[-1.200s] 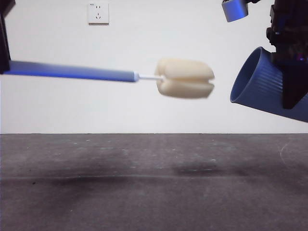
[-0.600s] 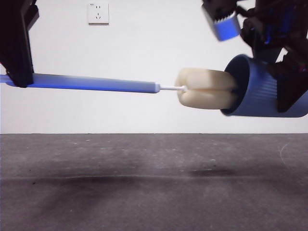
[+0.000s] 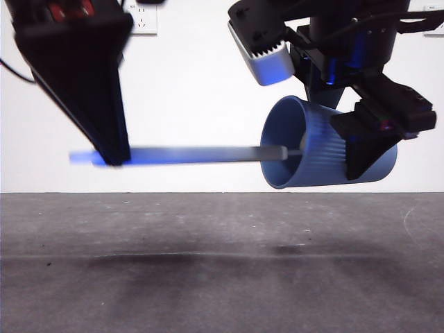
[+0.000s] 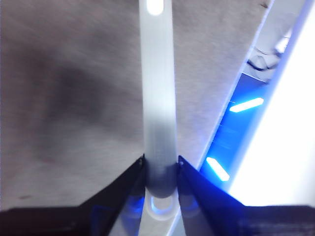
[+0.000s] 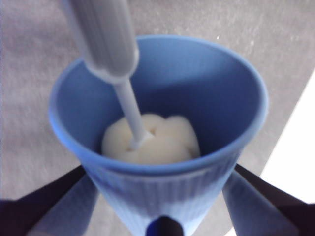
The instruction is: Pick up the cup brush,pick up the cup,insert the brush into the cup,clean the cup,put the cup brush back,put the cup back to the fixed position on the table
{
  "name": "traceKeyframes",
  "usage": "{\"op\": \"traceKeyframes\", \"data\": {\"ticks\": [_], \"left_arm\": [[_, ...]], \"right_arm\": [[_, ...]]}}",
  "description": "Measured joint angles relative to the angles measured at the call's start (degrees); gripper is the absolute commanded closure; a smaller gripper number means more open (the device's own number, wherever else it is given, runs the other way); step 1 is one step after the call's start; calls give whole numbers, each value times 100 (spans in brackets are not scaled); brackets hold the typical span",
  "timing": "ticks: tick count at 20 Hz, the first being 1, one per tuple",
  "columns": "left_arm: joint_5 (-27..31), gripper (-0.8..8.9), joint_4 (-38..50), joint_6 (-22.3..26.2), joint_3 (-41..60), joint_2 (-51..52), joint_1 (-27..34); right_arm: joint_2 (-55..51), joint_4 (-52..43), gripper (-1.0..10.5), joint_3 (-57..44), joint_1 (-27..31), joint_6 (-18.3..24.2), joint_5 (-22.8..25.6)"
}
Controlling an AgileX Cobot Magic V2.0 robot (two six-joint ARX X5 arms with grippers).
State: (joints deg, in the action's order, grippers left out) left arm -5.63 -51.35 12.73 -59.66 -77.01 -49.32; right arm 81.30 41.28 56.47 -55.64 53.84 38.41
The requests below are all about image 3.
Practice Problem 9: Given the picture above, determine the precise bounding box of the blue ribbed plastic cup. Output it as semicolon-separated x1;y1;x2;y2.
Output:
259;96;399;191

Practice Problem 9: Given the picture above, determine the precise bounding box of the grey-handled sponge cup brush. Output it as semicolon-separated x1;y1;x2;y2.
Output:
69;133;308;168

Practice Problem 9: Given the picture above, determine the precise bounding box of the pale grey right camera box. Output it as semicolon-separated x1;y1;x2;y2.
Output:
227;0;296;87

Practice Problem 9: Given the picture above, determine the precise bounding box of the thin black cable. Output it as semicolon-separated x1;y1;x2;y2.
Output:
0;58;35;84

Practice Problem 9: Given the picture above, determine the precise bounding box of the white wall socket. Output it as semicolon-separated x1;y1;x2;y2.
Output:
123;3;157;35
422;5;444;37

